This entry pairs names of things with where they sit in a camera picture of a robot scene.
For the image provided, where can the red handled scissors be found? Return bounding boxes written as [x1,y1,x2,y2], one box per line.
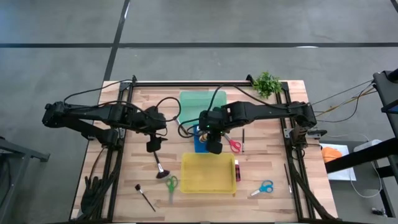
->
[223,133,243,154]

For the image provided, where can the large black-bristle brush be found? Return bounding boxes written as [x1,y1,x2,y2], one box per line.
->
[154,151,171,180]

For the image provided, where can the red paint bottle white cap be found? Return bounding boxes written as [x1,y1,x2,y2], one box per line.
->
[234,159,242,182]

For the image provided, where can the green handled scissors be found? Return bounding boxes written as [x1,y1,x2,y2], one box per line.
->
[165,175,179,205]

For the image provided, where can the small round-head black brush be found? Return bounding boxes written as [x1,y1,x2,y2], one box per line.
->
[134,184,156,213]

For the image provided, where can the blue handled scissors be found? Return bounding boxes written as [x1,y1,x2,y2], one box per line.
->
[250,179,274,197]

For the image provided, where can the small blue plastic bin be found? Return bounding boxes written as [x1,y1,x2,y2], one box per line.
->
[192,124,218,154]

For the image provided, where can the yellow translucent plastic bin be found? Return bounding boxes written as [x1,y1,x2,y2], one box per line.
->
[180,152,238,195]

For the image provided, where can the teal translucent plastic bin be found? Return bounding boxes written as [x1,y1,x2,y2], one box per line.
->
[179,90,228,127]

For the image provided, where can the green artificial plant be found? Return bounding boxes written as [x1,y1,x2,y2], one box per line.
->
[252,71,283,100]

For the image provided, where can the orange cloth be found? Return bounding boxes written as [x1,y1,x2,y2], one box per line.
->
[322,146,343,164]

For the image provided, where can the grey metal stand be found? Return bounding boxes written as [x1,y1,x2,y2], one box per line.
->
[0,136,51,224]

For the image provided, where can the white box device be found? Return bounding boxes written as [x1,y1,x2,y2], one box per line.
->
[353,139,382,153]

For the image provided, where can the black metal stand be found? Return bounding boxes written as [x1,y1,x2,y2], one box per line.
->
[325,68,398,218]

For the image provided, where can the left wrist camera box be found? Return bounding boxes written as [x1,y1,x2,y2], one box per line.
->
[146,141,163,154]

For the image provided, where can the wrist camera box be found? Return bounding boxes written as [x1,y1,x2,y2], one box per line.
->
[206,141,224,156]
[146,141,163,154]

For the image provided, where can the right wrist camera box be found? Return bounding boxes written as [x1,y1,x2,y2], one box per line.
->
[206,141,224,156]

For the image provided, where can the black left wrist camera cable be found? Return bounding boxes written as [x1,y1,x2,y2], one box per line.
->
[154,96,182,123]

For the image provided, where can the black aluminium table frame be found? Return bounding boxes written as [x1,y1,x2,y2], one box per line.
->
[105,73,317,223]

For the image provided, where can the black cable arm to frame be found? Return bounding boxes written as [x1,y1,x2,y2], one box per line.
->
[63,79,135,106]

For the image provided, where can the black sleeved cable bundle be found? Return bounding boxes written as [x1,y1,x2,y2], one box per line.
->
[79,146,124,222]
[287,146,338,222]

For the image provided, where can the slack black cable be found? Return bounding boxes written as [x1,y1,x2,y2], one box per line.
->
[316,82,374,124]

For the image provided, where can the taut black cable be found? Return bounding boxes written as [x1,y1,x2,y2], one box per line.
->
[312,79,375,106]

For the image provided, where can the yellow cable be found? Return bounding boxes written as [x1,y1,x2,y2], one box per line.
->
[315,88,377,118]

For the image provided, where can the white floor cable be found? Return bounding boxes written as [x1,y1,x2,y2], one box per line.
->
[348,152,386,199]

